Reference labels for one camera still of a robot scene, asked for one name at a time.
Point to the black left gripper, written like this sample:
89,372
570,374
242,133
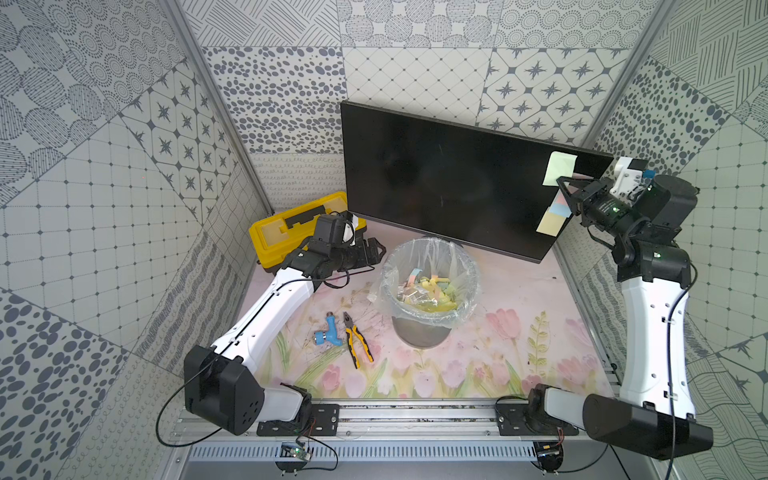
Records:
365,252

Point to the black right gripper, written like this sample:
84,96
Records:
579,202

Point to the green sticky note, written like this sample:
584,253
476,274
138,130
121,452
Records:
560,164

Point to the yellow sticky note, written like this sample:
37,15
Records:
551,224

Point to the blue sticky note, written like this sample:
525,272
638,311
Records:
559,206

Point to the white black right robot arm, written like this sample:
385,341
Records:
654,414

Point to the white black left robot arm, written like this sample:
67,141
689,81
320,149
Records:
220,384

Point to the black flat monitor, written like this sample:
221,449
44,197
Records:
465,184

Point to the yellow black pliers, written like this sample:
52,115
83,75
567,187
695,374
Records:
354,337

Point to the yellow black plastic toolbox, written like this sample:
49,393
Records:
299,239

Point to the blue plastic pipe fitting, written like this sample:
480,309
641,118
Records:
330,334

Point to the clear plastic bin liner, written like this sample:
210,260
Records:
430,281

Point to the grey trash bin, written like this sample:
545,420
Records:
418,335

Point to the floral pink table mat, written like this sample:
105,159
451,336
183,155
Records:
525,330

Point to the small green circuit board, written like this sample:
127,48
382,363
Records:
296,451

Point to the small black connector module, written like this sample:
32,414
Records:
548,456

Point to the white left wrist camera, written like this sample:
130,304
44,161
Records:
354,229

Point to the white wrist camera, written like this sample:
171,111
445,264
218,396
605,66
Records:
632,177
354,229

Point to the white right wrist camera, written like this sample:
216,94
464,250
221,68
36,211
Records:
632,177

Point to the aluminium mounting rail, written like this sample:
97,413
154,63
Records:
346,431

